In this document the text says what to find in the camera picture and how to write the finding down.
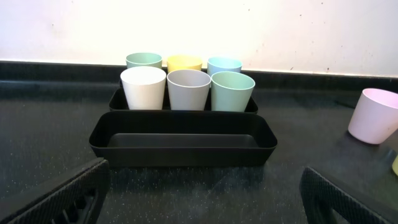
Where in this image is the grey cup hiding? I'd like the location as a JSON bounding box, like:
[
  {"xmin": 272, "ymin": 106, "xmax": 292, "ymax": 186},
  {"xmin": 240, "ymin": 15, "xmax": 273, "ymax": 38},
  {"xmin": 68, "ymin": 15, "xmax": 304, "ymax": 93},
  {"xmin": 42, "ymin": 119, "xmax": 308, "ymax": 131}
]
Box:
[{"xmin": 166, "ymin": 68, "xmax": 212, "ymax": 111}]

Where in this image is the pink cup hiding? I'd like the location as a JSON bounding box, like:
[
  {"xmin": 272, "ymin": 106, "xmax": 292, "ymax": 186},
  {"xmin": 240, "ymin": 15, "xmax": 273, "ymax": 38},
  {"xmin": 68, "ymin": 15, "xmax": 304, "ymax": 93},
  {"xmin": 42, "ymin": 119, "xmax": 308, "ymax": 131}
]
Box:
[{"xmin": 348, "ymin": 88, "xmax": 398, "ymax": 146}]

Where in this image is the blue cup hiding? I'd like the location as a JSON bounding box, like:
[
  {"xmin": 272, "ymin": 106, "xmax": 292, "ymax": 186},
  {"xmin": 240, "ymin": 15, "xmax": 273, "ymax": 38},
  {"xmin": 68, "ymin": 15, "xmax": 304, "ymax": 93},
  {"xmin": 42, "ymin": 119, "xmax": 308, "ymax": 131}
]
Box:
[{"xmin": 206, "ymin": 56, "xmax": 243, "ymax": 77}]

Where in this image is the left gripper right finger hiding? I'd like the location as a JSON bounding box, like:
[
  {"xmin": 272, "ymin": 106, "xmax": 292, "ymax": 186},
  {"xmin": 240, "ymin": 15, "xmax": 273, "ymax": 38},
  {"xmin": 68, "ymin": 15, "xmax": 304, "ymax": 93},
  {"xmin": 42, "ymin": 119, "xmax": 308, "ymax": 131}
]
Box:
[{"xmin": 298, "ymin": 166, "xmax": 398, "ymax": 224}]

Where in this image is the green cup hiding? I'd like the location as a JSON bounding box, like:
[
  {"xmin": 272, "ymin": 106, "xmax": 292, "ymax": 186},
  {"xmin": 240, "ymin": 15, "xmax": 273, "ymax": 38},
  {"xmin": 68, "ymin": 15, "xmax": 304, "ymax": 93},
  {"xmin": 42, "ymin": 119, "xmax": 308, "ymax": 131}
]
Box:
[
  {"xmin": 126, "ymin": 52, "xmax": 164, "ymax": 70},
  {"xmin": 210, "ymin": 71, "xmax": 256, "ymax": 113}
]

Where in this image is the black tray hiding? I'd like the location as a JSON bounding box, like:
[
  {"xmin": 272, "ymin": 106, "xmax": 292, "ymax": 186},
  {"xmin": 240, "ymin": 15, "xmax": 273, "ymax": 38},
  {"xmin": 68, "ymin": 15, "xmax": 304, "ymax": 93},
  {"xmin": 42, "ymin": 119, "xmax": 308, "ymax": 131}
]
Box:
[
  {"xmin": 108, "ymin": 86, "xmax": 259, "ymax": 114},
  {"xmin": 88, "ymin": 110, "xmax": 279, "ymax": 167}
]

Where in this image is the white cup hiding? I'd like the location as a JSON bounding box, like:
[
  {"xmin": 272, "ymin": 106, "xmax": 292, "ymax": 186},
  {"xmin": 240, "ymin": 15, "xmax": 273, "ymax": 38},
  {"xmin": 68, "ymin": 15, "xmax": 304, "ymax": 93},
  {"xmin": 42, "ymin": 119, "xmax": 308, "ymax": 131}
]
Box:
[{"xmin": 120, "ymin": 66, "xmax": 167, "ymax": 111}]

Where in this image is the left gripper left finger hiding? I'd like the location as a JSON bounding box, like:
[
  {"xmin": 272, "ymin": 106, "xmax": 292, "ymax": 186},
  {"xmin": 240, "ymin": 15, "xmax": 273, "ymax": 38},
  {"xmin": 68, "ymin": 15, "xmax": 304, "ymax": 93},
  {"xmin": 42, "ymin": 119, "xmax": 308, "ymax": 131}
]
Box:
[{"xmin": 0, "ymin": 157, "xmax": 111, "ymax": 224}]

